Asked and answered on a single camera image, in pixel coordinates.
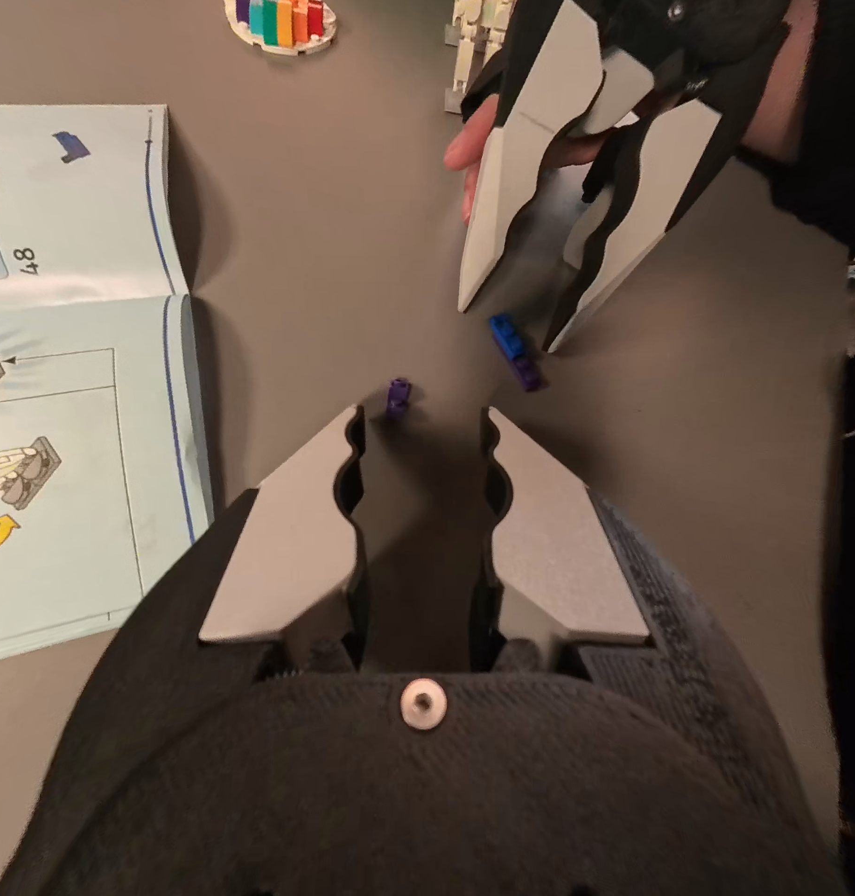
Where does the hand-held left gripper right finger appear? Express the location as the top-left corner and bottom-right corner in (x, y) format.
(470, 406), (652, 673)

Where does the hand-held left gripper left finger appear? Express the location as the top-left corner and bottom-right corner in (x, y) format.
(198, 403), (370, 666)

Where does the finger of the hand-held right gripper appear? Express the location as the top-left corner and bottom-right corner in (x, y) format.
(457, 0), (657, 313)
(543, 98), (724, 354)

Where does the blue and purple lego plate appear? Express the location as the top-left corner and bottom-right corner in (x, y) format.
(488, 314), (546, 393)

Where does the person's right forearm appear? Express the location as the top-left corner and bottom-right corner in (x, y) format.
(739, 0), (855, 260)

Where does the cream lego figure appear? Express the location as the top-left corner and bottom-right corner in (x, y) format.
(443, 0), (516, 114)

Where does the rainbow lego assembly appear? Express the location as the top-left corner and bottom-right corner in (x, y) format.
(223, 0), (339, 57)

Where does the person's right hand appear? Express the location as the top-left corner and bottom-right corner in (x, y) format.
(443, 94), (502, 226)

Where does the light blue instruction booklet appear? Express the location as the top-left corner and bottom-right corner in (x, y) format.
(0, 104), (215, 666)

